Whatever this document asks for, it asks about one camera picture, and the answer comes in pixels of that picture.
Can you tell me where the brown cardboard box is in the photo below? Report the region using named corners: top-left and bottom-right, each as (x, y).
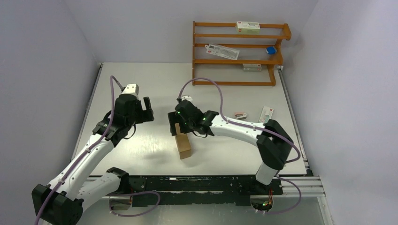
top-left (175, 123), bottom-right (192, 160)

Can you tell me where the orange wooden shelf rack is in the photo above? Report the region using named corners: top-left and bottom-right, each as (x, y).
top-left (192, 22), bottom-right (291, 86)

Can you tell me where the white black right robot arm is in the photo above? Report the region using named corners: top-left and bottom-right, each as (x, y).
top-left (168, 100), bottom-right (294, 194)

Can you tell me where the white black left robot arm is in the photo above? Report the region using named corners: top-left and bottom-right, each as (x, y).
top-left (32, 94), bottom-right (154, 225)

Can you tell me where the white flat box bottom shelf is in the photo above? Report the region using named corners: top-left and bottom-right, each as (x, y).
top-left (242, 64), bottom-right (262, 72)

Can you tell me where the white green box top shelf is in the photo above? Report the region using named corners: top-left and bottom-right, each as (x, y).
top-left (235, 21), bottom-right (260, 35)

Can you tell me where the clear plastic packet on shelf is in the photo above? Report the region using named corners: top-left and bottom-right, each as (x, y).
top-left (205, 44), bottom-right (240, 60)

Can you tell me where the blue small object on shelf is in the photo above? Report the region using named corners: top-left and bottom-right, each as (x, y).
top-left (266, 46), bottom-right (277, 55)

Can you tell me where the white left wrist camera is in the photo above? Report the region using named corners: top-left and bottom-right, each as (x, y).
top-left (122, 83), bottom-right (139, 98)

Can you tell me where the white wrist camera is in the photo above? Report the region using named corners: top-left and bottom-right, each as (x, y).
top-left (122, 83), bottom-right (139, 98)
top-left (181, 95), bottom-right (193, 101)

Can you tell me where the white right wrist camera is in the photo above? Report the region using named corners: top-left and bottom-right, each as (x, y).
top-left (181, 95), bottom-right (193, 101)

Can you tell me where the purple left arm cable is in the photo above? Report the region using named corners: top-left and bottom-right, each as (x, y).
top-left (33, 75), bottom-right (161, 225)

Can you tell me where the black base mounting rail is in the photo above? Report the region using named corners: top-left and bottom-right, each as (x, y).
top-left (99, 167), bottom-right (283, 208)

